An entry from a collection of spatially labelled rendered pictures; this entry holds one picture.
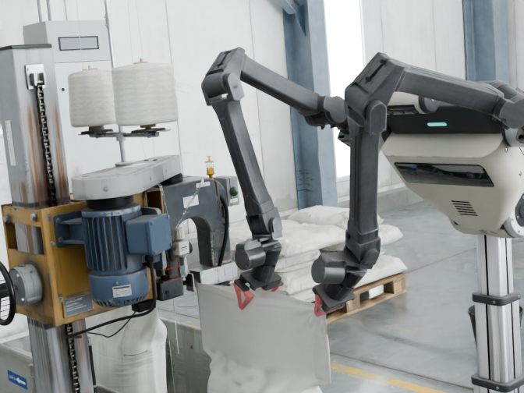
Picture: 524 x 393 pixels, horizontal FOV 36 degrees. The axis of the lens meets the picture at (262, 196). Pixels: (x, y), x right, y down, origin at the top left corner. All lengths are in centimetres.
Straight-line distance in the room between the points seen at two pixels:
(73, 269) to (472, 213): 110
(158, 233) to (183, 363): 119
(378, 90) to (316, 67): 645
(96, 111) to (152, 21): 502
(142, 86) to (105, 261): 45
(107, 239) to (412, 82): 85
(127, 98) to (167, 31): 530
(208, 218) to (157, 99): 51
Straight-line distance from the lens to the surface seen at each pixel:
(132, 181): 203
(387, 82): 166
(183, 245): 233
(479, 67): 1085
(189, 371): 313
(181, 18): 751
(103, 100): 233
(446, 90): 178
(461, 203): 230
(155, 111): 209
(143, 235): 201
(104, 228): 204
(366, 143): 172
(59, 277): 220
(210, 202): 245
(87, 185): 202
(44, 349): 231
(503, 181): 215
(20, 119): 219
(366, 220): 184
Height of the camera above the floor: 162
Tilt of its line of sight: 8 degrees down
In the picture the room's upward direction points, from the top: 5 degrees counter-clockwise
